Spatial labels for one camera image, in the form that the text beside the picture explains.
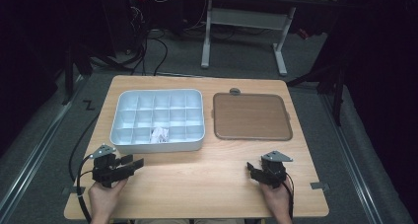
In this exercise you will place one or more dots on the white-framed wooden desk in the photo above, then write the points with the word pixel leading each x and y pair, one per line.
pixel 246 18

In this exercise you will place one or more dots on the person's right hand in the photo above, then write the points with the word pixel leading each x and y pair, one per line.
pixel 277 199

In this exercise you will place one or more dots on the white sock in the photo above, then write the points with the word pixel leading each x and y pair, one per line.
pixel 160 135

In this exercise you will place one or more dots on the person's left hand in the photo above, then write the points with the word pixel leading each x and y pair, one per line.
pixel 105 199

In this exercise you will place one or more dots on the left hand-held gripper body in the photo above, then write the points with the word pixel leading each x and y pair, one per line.
pixel 106 171

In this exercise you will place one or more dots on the dark equipment cabinet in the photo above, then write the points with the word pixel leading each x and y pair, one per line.
pixel 121 23

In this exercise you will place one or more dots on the white divided storage box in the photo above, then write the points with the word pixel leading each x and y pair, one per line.
pixel 157 115

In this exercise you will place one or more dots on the brown tray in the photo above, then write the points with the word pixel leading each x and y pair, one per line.
pixel 251 117

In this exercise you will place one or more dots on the black metal stand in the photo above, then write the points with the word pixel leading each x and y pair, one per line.
pixel 336 95
pixel 69 79

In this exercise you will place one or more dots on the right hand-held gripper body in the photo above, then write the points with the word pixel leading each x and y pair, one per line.
pixel 274 173

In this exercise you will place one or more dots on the metal floor rail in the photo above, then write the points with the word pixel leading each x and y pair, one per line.
pixel 39 148
pixel 351 161

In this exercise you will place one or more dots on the grey round table grommet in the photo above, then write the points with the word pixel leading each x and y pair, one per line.
pixel 234 91

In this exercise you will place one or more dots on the grey tape strip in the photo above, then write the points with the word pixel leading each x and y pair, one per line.
pixel 69 190
pixel 319 186

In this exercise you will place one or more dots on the red object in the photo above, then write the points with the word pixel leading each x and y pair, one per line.
pixel 303 34

